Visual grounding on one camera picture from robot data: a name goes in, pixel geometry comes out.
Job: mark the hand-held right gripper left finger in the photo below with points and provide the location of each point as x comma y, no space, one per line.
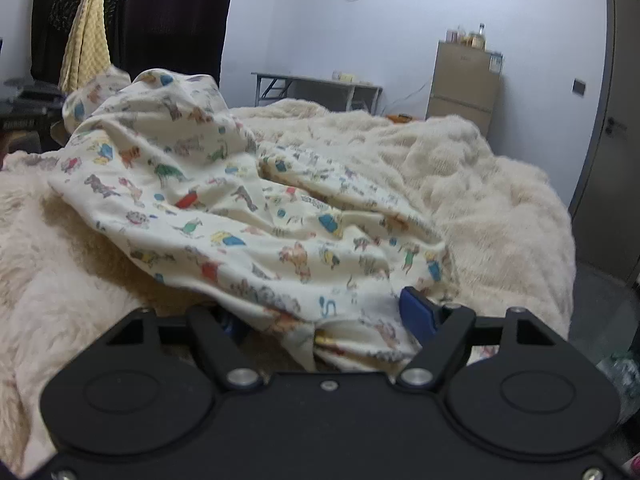
215,340

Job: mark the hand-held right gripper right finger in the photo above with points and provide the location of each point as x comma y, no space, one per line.
417,312

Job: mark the cream cartoon print garment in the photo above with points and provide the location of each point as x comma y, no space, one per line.
225,210

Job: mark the cream fluffy blanket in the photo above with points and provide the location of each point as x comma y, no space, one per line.
450,170

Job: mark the orange item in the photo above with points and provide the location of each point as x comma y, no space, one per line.
400,118

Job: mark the green pack of water bottles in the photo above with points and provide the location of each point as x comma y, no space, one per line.
622,375

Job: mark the beige small fridge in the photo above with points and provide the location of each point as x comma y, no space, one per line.
462,85

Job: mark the grey door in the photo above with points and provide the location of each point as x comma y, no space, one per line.
615,185

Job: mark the small white box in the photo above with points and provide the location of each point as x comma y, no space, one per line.
344,76

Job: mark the clear bottle with yellow liquid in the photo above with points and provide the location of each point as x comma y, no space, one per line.
477,39

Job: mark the dark cluttered shelf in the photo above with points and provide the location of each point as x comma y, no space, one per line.
25,110

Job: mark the yellow textured towel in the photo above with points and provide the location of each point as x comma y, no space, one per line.
87,45

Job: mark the dark curtain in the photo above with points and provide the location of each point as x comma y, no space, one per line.
175,20

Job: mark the black printed shirt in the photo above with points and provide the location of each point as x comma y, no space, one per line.
60,10

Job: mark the grey metal-frame desk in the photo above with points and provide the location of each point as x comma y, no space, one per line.
300,78

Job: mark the dark wall switch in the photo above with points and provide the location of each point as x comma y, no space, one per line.
579,87

